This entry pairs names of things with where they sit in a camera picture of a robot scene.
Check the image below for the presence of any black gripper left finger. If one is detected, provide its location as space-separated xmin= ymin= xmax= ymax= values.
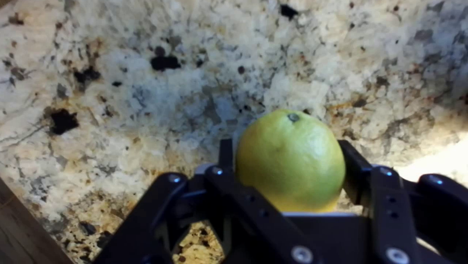
xmin=92 ymin=138 xmax=323 ymax=264

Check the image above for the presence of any lemon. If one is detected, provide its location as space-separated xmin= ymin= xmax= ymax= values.
xmin=234 ymin=108 xmax=348 ymax=215

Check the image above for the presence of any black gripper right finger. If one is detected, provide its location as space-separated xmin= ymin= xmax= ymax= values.
xmin=341 ymin=140 xmax=468 ymax=264

